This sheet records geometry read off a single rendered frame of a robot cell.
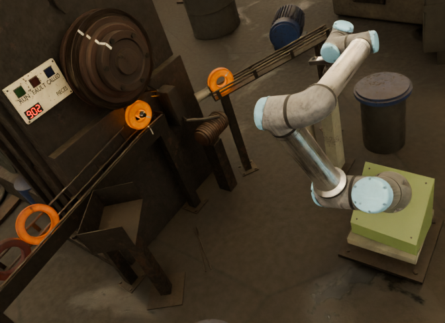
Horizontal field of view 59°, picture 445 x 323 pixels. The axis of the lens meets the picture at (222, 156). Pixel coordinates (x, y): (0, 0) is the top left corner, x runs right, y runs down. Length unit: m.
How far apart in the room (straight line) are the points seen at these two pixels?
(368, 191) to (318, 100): 0.55
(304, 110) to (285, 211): 1.21
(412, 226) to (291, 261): 0.64
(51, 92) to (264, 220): 1.35
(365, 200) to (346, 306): 0.56
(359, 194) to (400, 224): 0.32
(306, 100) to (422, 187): 0.83
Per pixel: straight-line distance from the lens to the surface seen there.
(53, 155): 2.04
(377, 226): 2.02
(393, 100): 2.42
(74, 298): 2.61
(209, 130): 2.32
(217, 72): 2.32
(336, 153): 2.47
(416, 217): 1.96
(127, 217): 1.88
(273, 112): 1.34
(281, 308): 2.07
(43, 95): 1.98
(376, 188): 1.72
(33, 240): 2.01
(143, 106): 2.17
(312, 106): 1.31
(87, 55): 1.89
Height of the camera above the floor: 1.80
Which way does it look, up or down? 38 degrees down
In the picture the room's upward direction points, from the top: 20 degrees counter-clockwise
